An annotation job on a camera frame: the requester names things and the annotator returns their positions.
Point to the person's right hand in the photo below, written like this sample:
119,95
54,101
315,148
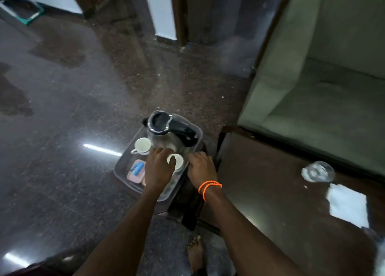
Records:
201,169

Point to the person's left hand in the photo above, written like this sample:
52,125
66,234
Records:
158,170

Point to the blue clip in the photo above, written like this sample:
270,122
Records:
137,168

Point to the white ceramic cup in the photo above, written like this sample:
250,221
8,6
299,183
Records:
178,163
143,145

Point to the grey plastic tray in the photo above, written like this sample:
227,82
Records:
168,191

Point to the pink rectangular box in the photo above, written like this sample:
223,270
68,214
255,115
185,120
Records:
132,178

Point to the steel electric kettle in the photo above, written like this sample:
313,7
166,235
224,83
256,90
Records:
162,137

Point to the clear drinking glass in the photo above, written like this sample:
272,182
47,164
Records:
318,172

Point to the white paper napkin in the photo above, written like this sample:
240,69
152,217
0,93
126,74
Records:
347,205

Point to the clear zip bag blue seal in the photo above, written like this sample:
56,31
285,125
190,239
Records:
379,260

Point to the person's right forearm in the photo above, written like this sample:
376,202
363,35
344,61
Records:
249,239

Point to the person's left forearm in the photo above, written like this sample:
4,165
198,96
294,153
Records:
120,239

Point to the dark wooden coffee table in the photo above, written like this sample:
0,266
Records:
270,194

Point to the person's left foot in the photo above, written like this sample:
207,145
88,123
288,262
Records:
196,254

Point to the dark wooden stool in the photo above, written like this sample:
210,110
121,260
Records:
189,203

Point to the green fabric armchair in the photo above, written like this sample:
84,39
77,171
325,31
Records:
315,104

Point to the dark brown wooden door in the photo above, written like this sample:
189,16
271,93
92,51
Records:
210,14

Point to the white folding table green feet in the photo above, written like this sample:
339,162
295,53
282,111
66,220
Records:
30,17

